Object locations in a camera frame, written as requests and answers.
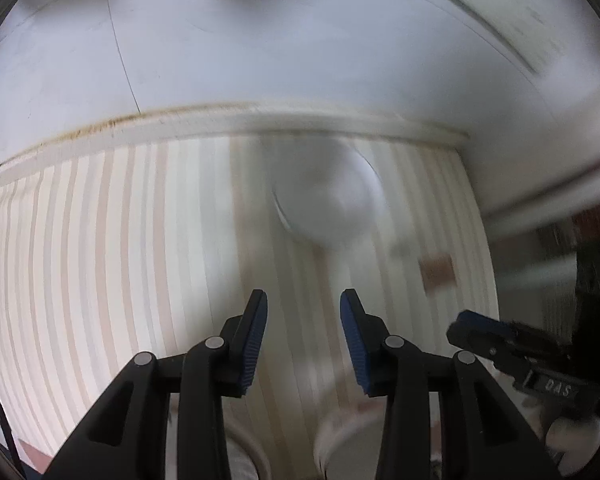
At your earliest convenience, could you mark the aluminium window frame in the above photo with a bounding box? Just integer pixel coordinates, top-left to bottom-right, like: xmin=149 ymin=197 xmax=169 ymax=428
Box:
xmin=460 ymin=125 xmax=600 ymax=321

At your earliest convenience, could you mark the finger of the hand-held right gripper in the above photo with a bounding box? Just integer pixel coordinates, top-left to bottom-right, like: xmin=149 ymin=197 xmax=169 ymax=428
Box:
xmin=446 ymin=310 xmax=568 ymax=377

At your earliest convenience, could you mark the striped cat print tablecloth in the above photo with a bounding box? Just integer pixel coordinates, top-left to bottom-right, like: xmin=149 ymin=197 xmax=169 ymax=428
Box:
xmin=0 ymin=135 xmax=501 ymax=480

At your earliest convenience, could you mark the plain white bowl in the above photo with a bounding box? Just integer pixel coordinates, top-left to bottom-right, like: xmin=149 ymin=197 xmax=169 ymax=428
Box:
xmin=314 ymin=405 xmax=396 ymax=480

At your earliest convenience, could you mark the blue striped plate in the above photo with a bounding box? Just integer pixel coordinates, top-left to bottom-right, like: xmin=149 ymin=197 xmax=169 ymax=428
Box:
xmin=224 ymin=422 xmax=272 ymax=480

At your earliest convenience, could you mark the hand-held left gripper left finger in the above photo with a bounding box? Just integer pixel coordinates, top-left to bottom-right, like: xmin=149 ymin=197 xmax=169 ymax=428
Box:
xmin=42 ymin=289 xmax=269 ymax=480

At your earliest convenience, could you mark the brown square cloth label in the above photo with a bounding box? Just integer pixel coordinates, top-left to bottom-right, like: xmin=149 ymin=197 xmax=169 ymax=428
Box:
xmin=419 ymin=255 xmax=456 ymax=291

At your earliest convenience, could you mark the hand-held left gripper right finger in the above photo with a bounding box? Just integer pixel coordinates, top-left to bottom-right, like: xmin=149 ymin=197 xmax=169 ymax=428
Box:
xmin=340 ymin=289 xmax=563 ymax=480

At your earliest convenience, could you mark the blue patterned bowl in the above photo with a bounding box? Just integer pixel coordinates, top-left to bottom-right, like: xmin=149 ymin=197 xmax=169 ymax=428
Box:
xmin=272 ymin=137 xmax=383 ymax=248

